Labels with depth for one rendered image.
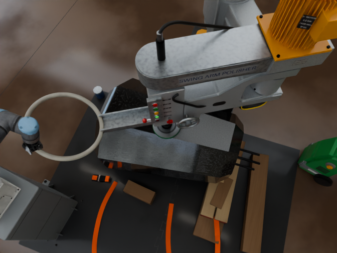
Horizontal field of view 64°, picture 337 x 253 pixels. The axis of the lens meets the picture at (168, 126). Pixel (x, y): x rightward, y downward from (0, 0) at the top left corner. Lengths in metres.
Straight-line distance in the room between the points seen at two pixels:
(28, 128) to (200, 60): 0.92
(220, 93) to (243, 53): 0.31
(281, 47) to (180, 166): 1.19
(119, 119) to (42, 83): 1.93
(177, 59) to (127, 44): 2.39
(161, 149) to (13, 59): 2.56
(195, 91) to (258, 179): 1.49
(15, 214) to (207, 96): 1.55
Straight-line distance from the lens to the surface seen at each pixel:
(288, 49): 1.44
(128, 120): 1.87
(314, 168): 3.01
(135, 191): 2.71
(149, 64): 1.32
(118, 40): 3.75
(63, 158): 1.75
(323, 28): 1.28
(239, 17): 1.86
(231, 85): 1.56
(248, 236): 2.75
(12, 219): 2.24
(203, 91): 1.59
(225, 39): 1.43
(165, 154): 2.14
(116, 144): 2.23
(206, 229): 2.66
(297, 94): 3.51
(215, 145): 2.07
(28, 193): 2.23
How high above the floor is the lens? 2.79
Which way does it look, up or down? 67 degrees down
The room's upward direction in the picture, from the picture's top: 4 degrees counter-clockwise
